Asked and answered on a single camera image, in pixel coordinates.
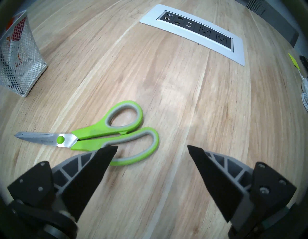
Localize yellow sticky note pad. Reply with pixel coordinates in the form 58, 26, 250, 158
288, 53, 301, 71

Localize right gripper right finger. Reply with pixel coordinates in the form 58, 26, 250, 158
187, 145, 297, 239

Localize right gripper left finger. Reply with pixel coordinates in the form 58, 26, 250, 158
7, 145, 118, 222

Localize green handled scissors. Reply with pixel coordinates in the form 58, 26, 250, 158
14, 100, 160, 166

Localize grey table power outlet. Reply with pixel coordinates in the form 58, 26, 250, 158
140, 4, 246, 66

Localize red cap dotted marker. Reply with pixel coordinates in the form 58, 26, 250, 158
7, 17, 26, 65

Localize low grey mesh chair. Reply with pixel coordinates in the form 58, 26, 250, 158
238, 0, 299, 47

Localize white mesh pen holder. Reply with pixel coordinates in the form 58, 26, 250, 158
0, 10, 48, 97

